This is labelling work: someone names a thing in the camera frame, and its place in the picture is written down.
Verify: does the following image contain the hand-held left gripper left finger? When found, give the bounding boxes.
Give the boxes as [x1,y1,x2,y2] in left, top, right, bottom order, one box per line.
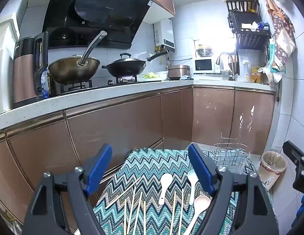
[22,143,113,235]

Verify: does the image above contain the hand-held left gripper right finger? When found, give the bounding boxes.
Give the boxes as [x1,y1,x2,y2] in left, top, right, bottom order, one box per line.
[187,143,277,235]

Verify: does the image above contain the white ceramic spoon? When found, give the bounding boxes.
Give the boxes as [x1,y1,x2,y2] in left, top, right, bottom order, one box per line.
[158,173,173,205]
[187,169,199,205]

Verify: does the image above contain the metal wire utensil rack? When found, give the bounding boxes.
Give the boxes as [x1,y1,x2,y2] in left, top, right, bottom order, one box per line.
[211,132,250,175]

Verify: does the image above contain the set of wooden chopsticks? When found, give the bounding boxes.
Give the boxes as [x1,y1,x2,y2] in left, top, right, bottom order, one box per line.
[105,176,185,235]

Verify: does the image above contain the person's right hand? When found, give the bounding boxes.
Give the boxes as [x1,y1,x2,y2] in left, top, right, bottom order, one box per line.
[291,194,304,229]

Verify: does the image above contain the trash bin with bag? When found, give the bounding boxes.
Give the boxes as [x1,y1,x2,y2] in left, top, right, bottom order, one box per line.
[260,151,287,190]

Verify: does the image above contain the cream ceramic spoon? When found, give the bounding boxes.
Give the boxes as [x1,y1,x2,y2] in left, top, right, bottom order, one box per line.
[183,196,211,235]

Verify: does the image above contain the chevron knit table cloth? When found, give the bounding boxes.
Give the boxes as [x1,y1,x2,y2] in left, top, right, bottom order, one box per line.
[93,147,280,235]

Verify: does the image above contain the gas stove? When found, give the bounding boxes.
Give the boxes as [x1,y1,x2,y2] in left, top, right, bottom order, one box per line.
[53,75,142,96]

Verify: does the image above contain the white plastic bag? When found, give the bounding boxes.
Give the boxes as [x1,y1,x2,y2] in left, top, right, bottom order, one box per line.
[261,64,282,84]

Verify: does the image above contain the yellow box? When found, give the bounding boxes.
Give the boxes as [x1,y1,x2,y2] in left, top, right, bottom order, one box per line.
[251,66,262,83]

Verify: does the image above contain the rice cooker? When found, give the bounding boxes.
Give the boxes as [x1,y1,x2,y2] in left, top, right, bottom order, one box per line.
[168,64,191,81]

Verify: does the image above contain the plastic bottle with blue label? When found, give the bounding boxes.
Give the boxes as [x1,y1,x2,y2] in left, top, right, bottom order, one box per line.
[40,70,51,97]

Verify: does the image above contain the plate of vegetables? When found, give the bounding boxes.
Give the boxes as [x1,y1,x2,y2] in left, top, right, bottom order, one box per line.
[142,70,169,82]

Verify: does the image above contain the white microwave oven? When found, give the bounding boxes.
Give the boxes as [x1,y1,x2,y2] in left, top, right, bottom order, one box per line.
[193,57,221,74]

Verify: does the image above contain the black wok with lid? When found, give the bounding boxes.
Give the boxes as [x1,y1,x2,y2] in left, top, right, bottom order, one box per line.
[102,50,169,78]

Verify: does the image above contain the steel kitchen faucet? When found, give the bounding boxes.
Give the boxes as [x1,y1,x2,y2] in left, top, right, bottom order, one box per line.
[216,52,237,81]

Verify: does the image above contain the steel bowls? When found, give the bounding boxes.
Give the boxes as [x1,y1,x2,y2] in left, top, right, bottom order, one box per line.
[195,44,214,57]

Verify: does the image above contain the copper black kettle appliance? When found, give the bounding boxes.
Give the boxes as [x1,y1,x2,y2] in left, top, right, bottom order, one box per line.
[12,32,49,108]

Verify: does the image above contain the patterned apron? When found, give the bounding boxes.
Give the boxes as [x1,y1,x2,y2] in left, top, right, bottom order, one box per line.
[263,0,297,66]

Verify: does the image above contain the white water heater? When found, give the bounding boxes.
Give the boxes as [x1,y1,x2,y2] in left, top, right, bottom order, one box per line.
[153,18,175,52]

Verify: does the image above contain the white kitchen appliance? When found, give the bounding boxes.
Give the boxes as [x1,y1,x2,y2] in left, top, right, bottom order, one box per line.
[0,18,21,118]

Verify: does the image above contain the black range hood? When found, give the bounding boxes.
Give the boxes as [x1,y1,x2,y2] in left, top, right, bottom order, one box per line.
[42,0,158,50]

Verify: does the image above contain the brass wok with handle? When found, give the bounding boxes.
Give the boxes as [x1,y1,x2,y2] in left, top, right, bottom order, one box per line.
[48,31,108,85]

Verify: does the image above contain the black wall dish rack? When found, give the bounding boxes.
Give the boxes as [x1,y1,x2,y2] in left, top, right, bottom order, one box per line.
[224,0,271,52]

